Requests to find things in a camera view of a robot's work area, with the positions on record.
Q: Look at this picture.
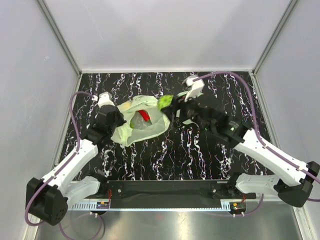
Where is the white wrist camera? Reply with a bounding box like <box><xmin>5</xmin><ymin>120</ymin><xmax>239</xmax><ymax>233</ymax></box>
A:
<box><xmin>182</xmin><ymin>75</ymin><xmax>205</xmax><ymax>102</ymax></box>
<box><xmin>91</xmin><ymin>92</ymin><xmax>115</xmax><ymax>108</ymax></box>

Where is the red fruit in bag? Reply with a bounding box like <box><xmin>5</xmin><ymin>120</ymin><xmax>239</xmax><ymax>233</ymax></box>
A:
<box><xmin>138</xmin><ymin>109</ymin><xmax>150</xmax><ymax>122</ymax></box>

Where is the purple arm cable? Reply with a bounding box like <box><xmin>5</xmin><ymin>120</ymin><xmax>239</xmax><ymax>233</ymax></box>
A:
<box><xmin>192</xmin><ymin>71</ymin><xmax>320</xmax><ymax>217</ymax></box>
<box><xmin>24</xmin><ymin>91</ymin><xmax>104</xmax><ymax>240</ymax></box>

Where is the light green wavy bowl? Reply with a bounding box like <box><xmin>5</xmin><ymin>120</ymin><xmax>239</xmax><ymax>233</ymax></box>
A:
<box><xmin>176</xmin><ymin>91</ymin><xmax>199</xmax><ymax>125</ymax></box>

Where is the black marble pattern mat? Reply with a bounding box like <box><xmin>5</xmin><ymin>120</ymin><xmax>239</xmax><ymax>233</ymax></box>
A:
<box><xmin>60</xmin><ymin>71</ymin><xmax>271</xmax><ymax>181</ymax></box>

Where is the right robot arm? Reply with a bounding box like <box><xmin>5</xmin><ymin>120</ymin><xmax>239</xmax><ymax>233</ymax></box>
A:
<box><xmin>157</xmin><ymin>95</ymin><xmax>320</xmax><ymax>208</ymax></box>

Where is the green fruit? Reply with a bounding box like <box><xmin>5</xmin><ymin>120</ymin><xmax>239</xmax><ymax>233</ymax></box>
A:
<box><xmin>157</xmin><ymin>95</ymin><xmax>174</xmax><ymax>111</ymax></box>
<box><xmin>129</xmin><ymin>121</ymin><xmax>136</xmax><ymax>129</ymax></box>

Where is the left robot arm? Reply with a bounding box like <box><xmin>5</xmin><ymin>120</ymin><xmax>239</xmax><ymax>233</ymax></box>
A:
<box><xmin>24</xmin><ymin>103</ymin><xmax>126</xmax><ymax>226</ymax></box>

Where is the orange fruit in bag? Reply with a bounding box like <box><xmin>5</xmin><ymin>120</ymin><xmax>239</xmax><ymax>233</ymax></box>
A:
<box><xmin>124</xmin><ymin>101</ymin><xmax>131</xmax><ymax>108</ymax></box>

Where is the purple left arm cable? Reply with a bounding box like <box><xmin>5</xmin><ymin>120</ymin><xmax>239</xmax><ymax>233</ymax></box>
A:
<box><xmin>24</xmin><ymin>91</ymin><xmax>104</xmax><ymax>240</ymax></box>

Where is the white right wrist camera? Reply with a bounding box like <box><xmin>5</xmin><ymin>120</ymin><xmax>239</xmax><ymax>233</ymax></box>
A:
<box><xmin>182</xmin><ymin>75</ymin><xmax>205</xmax><ymax>102</ymax></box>

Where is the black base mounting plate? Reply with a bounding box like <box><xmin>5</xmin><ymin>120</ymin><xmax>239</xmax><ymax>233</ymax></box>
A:
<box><xmin>103</xmin><ymin>180</ymin><xmax>256</xmax><ymax>209</ymax></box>

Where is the light green plastic bag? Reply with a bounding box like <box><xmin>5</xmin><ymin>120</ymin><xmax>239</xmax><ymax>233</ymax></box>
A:
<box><xmin>111</xmin><ymin>95</ymin><xmax>170</xmax><ymax>147</ymax></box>

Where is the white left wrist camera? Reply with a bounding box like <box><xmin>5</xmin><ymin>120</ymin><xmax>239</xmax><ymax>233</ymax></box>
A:
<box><xmin>91</xmin><ymin>92</ymin><xmax>115</xmax><ymax>108</ymax></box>

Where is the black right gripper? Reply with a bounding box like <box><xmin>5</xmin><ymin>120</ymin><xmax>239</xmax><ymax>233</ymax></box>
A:
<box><xmin>162</xmin><ymin>88</ymin><xmax>213</xmax><ymax>133</ymax></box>

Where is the white slotted cable duct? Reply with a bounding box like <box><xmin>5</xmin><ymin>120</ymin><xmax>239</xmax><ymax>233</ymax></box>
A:
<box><xmin>68</xmin><ymin>199</ymin><xmax>110</xmax><ymax>212</ymax></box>

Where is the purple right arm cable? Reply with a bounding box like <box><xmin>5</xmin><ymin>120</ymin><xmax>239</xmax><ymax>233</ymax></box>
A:
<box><xmin>192</xmin><ymin>71</ymin><xmax>320</xmax><ymax>217</ymax></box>

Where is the aluminium frame rail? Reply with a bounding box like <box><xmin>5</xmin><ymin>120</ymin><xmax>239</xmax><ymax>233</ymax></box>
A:
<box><xmin>37</xmin><ymin>0</ymin><xmax>83</xmax><ymax>75</ymax></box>

